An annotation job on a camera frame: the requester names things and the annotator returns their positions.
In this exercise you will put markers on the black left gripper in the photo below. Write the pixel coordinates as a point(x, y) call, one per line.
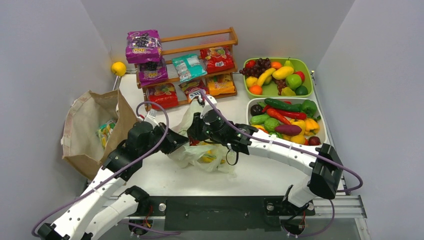
point(173, 140)

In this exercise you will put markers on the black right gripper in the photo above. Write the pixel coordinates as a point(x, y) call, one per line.
point(196, 129)

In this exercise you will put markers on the pale green plastic grocery bag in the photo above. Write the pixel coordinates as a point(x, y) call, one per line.
point(189, 154)

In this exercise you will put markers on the yellow banana bunch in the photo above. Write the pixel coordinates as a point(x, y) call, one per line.
point(215, 157)

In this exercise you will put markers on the green Fox's candy bag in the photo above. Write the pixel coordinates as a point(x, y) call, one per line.
point(104, 132)

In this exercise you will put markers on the purple toy sweet potato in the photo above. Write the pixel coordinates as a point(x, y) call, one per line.
point(288, 129)

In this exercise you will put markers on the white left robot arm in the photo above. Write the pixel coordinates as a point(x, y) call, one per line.
point(85, 219)

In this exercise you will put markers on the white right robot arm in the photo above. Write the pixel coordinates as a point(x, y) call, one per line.
point(321, 165)

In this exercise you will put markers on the orange candy bag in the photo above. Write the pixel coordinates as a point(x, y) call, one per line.
point(220, 84)

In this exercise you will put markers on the red Fox's candy bag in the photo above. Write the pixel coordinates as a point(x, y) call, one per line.
point(193, 89)

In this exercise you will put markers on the red candy bag bottom shelf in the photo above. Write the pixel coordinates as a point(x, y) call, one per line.
point(164, 95)

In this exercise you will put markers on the red candy bag shelf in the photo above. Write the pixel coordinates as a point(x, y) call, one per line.
point(164, 95)
point(217, 59)

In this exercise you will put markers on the brown paper bag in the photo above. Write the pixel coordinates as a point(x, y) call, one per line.
point(94, 126)

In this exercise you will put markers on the purple candy bag middle shelf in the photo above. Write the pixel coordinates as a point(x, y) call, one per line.
point(152, 72)

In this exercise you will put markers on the red candy bag middle shelf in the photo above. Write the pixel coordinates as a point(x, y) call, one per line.
point(217, 59)

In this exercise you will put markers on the purple grape candy bag top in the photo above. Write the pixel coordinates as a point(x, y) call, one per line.
point(143, 46)

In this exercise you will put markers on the dark toy eggplant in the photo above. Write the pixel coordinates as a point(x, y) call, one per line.
point(256, 110)

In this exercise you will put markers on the light green toy gourd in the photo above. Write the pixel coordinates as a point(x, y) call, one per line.
point(259, 119)

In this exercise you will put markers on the orange toy fruit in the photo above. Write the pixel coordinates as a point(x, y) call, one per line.
point(256, 90)

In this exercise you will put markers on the light green toy cabbage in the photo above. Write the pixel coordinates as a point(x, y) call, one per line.
point(270, 124)

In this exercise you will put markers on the wooden snack shelf rack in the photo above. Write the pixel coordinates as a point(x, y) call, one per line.
point(171, 71)

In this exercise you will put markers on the teal white snack packet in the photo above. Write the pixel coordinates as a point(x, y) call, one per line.
point(188, 67)

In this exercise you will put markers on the dark red grape bunch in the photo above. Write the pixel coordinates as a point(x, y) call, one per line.
point(255, 67)

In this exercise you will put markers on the green toy cucumber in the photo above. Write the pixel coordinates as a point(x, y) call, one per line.
point(280, 105)

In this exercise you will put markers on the red toy chili pepper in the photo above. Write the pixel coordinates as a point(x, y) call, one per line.
point(282, 115)

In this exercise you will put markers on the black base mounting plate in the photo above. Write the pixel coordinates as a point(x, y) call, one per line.
point(217, 213)

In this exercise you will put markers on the green apple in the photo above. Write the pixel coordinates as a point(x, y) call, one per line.
point(293, 81)

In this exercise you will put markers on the green bell pepper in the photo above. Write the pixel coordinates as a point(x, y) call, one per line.
point(309, 107)

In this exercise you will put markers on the green fruit basket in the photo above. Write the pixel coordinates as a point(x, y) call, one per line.
point(271, 91)

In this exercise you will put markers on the white vegetable basket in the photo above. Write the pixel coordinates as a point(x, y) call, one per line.
point(322, 133)

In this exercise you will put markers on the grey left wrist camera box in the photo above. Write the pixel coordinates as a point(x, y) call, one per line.
point(150, 117)

